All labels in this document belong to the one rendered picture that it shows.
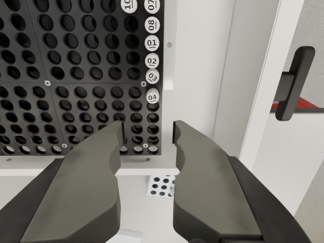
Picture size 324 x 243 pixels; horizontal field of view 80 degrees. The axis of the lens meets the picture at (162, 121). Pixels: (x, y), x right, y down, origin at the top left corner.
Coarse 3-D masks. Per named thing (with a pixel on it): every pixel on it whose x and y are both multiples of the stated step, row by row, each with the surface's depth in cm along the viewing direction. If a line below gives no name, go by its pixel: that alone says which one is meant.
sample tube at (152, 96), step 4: (152, 88) 19; (148, 92) 19; (152, 92) 18; (156, 92) 19; (148, 96) 18; (152, 96) 18; (156, 96) 18; (148, 100) 19; (152, 100) 19; (156, 100) 19
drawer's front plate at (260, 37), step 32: (256, 0) 17; (288, 0) 14; (256, 32) 17; (288, 32) 15; (224, 64) 25; (256, 64) 17; (224, 96) 25; (256, 96) 17; (224, 128) 25; (256, 128) 19
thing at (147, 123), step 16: (144, 0) 16; (160, 0) 16; (144, 16) 16; (160, 16) 16; (144, 32) 17; (160, 32) 17; (144, 48) 18; (160, 48) 18; (144, 64) 18; (160, 64) 18; (144, 80) 19; (160, 80) 19; (144, 96) 20; (160, 96) 20; (160, 112) 21; (160, 128) 22; (160, 144) 23
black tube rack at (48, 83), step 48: (0, 0) 16; (48, 0) 16; (96, 0) 16; (0, 48) 17; (48, 48) 17; (96, 48) 17; (0, 96) 19; (48, 96) 19; (96, 96) 20; (0, 144) 22; (48, 144) 22; (144, 144) 22
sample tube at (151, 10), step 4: (148, 0) 15; (152, 0) 15; (156, 0) 15; (144, 4) 15; (148, 4) 15; (152, 4) 15; (156, 4) 15; (148, 8) 15; (152, 8) 15; (156, 8) 15; (148, 12) 15; (152, 12) 15; (156, 12) 16
